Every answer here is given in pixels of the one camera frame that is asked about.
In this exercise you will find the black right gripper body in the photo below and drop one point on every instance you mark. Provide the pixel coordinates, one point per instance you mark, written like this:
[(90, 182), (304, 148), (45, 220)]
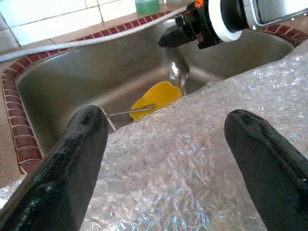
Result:
[(199, 26)]

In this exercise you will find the stainless steel sink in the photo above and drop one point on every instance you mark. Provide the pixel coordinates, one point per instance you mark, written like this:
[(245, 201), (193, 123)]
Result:
[(72, 79)]

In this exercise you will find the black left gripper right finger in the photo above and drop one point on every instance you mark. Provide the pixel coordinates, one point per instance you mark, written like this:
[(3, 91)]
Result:
[(272, 173)]

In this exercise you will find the yellow plastic cup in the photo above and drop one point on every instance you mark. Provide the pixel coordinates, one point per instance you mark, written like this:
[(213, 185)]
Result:
[(156, 101)]

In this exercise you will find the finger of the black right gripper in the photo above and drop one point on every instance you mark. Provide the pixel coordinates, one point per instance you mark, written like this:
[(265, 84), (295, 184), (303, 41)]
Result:
[(170, 38)]

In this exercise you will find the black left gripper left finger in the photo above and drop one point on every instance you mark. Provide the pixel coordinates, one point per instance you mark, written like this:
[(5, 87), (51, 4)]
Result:
[(60, 173)]

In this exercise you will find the clear bubble wrap sheet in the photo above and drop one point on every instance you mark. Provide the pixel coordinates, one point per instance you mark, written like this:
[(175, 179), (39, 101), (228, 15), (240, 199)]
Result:
[(168, 156)]

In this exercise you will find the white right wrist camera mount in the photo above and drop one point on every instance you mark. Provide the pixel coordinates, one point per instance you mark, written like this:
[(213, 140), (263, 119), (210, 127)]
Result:
[(225, 34)]

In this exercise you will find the metal spoon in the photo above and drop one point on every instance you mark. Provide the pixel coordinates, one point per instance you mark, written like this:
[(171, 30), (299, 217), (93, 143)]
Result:
[(179, 72)]

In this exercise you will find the clear bottle with blue cap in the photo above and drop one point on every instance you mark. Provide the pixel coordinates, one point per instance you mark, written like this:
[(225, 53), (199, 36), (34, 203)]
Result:
[(146, 6)]

